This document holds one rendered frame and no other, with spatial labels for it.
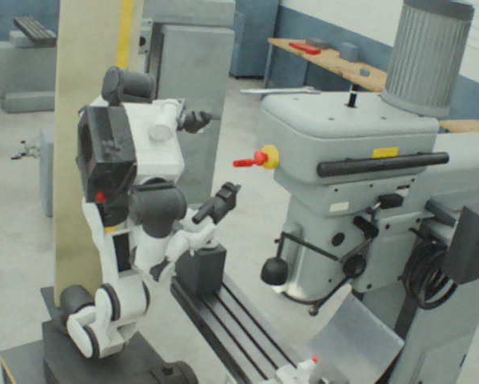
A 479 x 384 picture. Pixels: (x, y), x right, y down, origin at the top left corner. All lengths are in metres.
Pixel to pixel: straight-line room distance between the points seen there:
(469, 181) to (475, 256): 0.37
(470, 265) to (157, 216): 0.86
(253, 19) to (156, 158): 7.22
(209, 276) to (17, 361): 1.02
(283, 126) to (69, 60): 1.77
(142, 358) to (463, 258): 1.47
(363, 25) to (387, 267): 6.13
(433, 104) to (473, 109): 4.86
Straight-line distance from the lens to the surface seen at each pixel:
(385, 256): 1.74
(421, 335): 2.05
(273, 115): 1.45
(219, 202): 2.09
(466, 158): 1.86
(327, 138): 1.36
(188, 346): 3.49
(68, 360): 2.52
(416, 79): 1.61
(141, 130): 1.75
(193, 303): 2.25
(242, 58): 8.92
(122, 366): 2.50
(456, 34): 1.61
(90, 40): 3.00
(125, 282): 2.07
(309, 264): 1.61
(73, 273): 3.55
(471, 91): 6.50
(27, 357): 2.79
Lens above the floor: 2.29
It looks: 25 degrees down
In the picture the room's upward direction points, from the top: 9 degrees clockwise
